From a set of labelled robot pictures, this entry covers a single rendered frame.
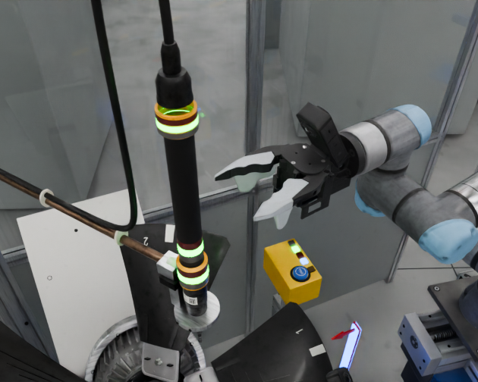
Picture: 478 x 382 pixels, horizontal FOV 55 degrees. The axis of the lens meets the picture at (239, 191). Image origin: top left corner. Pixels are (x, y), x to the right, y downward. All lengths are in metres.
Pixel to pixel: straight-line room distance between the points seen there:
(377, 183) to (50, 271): 0.72
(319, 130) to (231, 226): 1.15
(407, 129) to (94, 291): 0.74
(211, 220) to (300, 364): 0.79
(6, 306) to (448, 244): 1.18
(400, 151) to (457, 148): 3.12
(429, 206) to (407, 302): 1.92
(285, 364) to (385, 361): 1.48
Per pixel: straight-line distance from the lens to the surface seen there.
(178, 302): 0.72
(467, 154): 3.83
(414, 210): 0.76
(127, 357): 1.03
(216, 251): 0.84
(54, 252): 1.10
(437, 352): 1.32
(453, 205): 0.77
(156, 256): 0.68
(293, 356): 1.00
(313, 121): 0.59
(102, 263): 1.10
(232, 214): 1.67
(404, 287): 2.72
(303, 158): 0.65
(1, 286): 1.44
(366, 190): 0.82
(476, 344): 1.32
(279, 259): 1.30
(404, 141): 0.75
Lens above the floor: 2.06
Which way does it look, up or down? 42 degrees down
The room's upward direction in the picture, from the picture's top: straight up
